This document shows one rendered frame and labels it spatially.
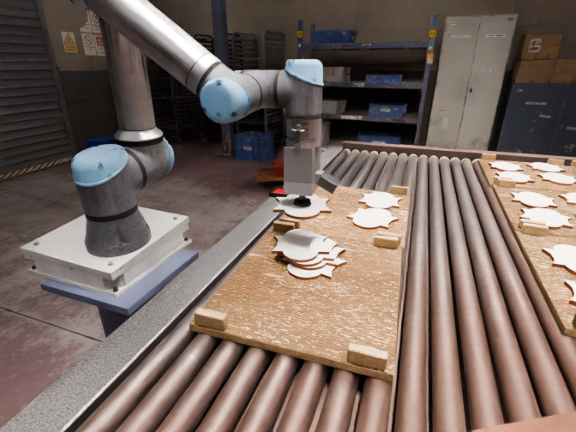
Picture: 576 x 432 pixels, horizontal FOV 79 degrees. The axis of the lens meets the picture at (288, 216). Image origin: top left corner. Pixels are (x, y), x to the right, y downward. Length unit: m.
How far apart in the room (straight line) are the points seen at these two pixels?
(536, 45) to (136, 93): 5.21
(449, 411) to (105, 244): 0.75
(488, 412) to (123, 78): 0.92
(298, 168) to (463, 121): 4.85
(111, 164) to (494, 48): 5.07
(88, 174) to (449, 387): 0.78
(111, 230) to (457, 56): 5.01
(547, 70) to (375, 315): 5.24
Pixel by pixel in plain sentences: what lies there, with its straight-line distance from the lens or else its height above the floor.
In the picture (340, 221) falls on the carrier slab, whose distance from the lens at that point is 1.02.
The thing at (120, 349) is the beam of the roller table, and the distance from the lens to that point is 0.69.
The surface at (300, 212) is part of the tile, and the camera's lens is 0.76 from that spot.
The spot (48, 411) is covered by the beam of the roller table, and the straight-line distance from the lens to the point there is 0.65.
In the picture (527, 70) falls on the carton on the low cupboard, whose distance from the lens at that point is 5.70.
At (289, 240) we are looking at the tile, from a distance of 0.83.
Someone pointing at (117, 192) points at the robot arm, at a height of 1.09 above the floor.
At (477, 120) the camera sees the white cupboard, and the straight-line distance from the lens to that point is 5.53.
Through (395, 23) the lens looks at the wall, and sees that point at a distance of 6.03.
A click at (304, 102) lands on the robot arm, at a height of 1.29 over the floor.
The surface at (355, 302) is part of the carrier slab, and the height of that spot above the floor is 0.94.
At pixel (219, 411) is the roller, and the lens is 0.56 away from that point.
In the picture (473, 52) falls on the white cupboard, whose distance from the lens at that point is 5.45.
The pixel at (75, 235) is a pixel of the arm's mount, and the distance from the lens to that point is 1.06.
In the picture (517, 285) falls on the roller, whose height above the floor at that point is 0.92.
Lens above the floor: 1.36
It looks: 24 degrees down
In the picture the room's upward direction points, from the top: straight up
